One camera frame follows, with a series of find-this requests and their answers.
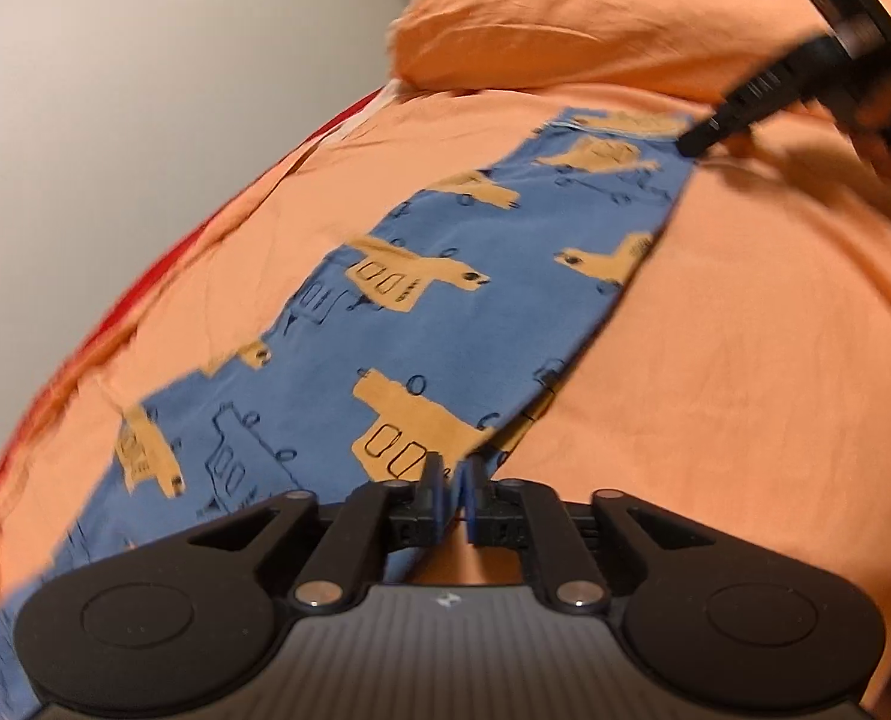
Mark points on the blue printed pants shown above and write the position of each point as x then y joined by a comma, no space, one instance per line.
430,330

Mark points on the red bed sheet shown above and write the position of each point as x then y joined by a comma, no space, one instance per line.
115,300

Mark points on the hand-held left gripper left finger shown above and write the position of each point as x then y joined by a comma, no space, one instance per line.
435,499

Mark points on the orange pillow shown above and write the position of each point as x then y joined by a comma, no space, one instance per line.
603,15

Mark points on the orange duvet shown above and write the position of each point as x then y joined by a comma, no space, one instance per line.
715,360

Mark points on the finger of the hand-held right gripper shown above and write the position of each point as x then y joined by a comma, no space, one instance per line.
745,101

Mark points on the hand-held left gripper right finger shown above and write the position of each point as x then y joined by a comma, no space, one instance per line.
473,499

